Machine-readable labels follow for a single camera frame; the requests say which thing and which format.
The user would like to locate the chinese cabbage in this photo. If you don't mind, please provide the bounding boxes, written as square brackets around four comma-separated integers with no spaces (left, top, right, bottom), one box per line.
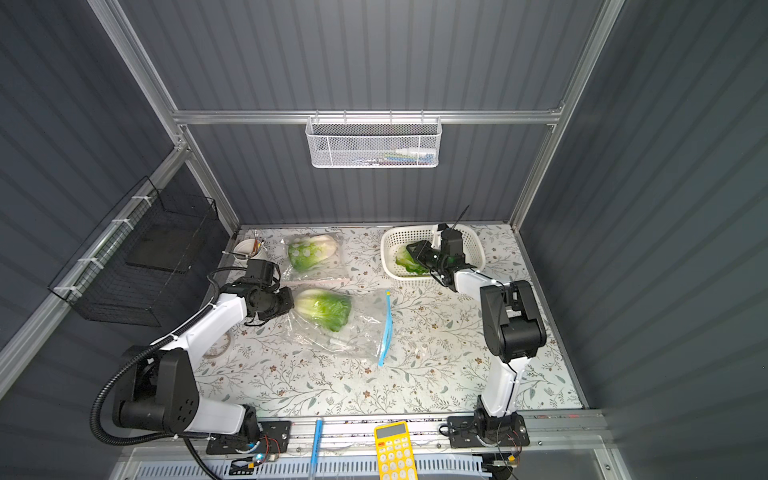
[395,246,429,276]
[294,289,352,332]
[287,235,338,272]

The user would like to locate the clear zip-top bag blue seal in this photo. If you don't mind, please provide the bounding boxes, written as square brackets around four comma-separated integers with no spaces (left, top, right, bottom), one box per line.
[287,288,393,366]

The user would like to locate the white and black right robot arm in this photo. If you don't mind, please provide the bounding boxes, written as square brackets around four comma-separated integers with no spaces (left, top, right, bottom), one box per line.
[406,223,547,451]

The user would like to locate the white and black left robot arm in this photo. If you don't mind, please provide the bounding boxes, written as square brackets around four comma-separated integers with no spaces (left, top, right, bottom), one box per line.
[89,259,294,446]

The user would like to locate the white perforated plastic basket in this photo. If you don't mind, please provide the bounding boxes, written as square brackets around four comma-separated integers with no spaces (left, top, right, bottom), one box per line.
[380,224,486,286]

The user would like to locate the white cup pen holder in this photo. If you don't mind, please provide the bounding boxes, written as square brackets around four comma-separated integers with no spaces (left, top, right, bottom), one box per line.
[227,238,267,262]

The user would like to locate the blue pen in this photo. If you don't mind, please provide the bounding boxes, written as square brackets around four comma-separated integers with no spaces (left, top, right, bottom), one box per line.
[308,418,324,480]

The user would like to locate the yellow calculator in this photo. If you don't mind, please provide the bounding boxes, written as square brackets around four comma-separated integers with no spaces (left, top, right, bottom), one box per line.
[374,421,418,480]

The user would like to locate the white wire wall basket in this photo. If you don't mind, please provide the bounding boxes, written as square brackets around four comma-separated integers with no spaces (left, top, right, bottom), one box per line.
[305,117,443,169]

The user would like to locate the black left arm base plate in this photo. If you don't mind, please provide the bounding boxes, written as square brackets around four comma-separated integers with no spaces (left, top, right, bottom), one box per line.
[205,420,292,455]

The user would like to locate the black wire mesh basket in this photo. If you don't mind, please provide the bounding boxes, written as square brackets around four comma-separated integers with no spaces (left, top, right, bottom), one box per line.
[49,183,220,328]

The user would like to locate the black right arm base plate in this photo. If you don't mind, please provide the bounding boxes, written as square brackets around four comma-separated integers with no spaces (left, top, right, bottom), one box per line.
[438,413,530,449]

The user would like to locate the white slotted cable duct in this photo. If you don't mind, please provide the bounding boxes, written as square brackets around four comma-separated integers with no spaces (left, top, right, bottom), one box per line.
[131,454,499,480]

